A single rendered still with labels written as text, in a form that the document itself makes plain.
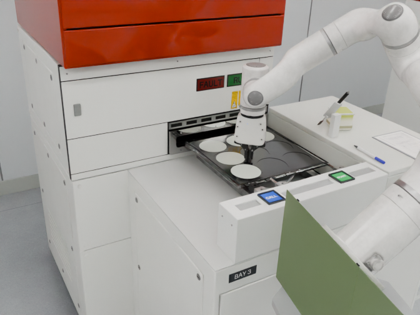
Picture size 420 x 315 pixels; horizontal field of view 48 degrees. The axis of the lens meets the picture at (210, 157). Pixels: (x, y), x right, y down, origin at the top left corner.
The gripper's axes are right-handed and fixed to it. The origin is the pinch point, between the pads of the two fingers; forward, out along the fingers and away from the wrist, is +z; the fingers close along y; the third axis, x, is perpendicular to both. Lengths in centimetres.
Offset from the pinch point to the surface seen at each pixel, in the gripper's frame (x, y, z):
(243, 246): -43.9, 6.6, 5.2
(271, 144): 15.9, 5.9, 2.1
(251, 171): -7.5, 2.4, 2.1
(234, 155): 2.0, -5.4, 2.0
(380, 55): 310, 70, 34
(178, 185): -10.6, -21.8, 10.0
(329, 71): 269, 27, 42
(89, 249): -16, -55, 40
